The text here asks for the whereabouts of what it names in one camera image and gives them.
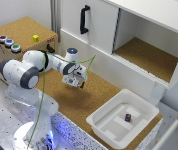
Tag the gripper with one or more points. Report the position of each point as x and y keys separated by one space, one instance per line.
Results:
x=71 y=79

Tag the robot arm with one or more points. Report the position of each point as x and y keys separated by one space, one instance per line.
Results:
x=22 y=73

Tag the white cabinet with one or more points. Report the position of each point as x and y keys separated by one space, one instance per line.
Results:
x=145 y=50

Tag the yellow block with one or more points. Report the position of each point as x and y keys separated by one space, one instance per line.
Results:
x=36 y=38

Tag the white sliding door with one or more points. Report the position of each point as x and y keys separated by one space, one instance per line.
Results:
x=99 y=26

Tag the green button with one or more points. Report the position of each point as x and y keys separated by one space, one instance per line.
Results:
x=15 y=47

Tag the wooden drawer box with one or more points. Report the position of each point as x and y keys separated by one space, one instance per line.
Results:
x=19 y=40

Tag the white plastic box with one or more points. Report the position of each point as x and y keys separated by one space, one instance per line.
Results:
x=122 y=120

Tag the purple block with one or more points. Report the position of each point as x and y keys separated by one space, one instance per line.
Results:
x=128 y=117

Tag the blue button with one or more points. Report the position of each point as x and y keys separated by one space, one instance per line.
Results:
x=9 y=42

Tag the red button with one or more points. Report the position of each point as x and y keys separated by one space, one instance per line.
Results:
x=2 y=38

